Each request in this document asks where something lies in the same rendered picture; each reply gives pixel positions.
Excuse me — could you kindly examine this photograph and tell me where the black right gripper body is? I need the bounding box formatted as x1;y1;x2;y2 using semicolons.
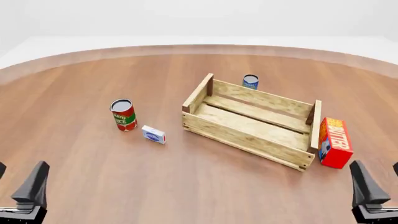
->
351;202;398;224

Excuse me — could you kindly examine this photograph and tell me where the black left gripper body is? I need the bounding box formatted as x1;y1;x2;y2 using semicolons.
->
0;202;49;224

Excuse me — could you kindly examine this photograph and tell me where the red butter box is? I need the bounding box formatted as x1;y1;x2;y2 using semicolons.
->
317;116;354;170

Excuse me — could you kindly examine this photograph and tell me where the wooden slat tray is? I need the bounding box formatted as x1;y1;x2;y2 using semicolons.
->
182;72;323;172

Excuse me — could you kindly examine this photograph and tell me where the red tomato sauce tin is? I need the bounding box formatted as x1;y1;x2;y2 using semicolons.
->
109;98;139;133

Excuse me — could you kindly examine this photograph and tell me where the small white blue box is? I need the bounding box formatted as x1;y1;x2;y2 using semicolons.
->
141;124;167;146

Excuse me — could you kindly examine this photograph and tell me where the blue tin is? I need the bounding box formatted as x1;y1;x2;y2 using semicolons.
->
242;73;260;91

